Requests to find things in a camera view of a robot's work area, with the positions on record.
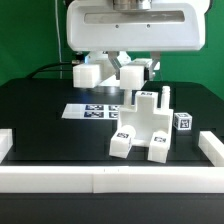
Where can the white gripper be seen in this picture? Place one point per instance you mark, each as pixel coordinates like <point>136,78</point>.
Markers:
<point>166,26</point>

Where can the white left fence block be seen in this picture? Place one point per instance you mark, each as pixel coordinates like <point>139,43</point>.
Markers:
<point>6,142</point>

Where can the white right fence bar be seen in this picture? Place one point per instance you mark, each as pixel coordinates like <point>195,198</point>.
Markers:
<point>212,147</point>

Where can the white chair back part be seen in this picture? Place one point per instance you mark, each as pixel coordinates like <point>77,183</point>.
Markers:
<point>130,77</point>

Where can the white fiducial marker sheet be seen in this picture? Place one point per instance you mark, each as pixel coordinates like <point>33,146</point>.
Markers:
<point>90,111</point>

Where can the white fence bar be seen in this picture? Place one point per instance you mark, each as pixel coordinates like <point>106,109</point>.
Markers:
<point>68,179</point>
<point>212,147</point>

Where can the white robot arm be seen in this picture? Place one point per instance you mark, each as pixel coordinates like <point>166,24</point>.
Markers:
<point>125,5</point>

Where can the white tagged cube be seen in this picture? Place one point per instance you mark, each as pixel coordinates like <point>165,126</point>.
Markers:
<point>182,121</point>

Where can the white front fence bar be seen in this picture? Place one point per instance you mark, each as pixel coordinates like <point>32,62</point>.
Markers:
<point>68,179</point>

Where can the white chair seat part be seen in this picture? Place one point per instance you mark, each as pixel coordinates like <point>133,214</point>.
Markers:
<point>147,118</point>

